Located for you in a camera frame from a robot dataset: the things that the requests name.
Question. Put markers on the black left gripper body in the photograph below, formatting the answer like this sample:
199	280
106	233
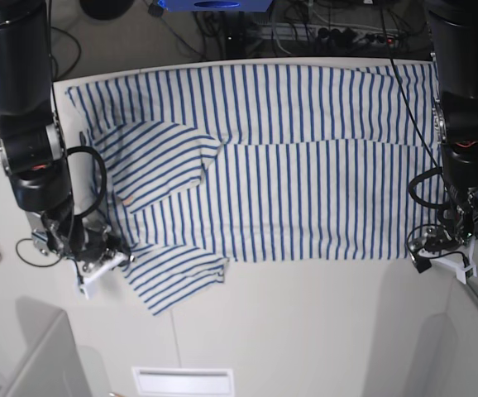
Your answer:
455	231

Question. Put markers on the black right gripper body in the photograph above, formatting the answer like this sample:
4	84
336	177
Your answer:
93	245

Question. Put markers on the blue white striped T-shirt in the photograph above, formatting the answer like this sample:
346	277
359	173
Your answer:
206	166

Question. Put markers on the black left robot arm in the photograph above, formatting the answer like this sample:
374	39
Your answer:
451	189

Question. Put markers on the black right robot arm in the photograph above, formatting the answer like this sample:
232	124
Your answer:
33	152

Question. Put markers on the grey right bin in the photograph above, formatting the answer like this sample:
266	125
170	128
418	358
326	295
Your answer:
452	364

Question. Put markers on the white table slot plate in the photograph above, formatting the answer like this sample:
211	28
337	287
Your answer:
183	382

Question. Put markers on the white power strip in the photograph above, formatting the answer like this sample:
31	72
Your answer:
293	31

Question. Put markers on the blue box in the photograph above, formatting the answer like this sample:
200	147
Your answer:
215	5

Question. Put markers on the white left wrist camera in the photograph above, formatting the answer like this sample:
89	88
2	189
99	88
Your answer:
460	262

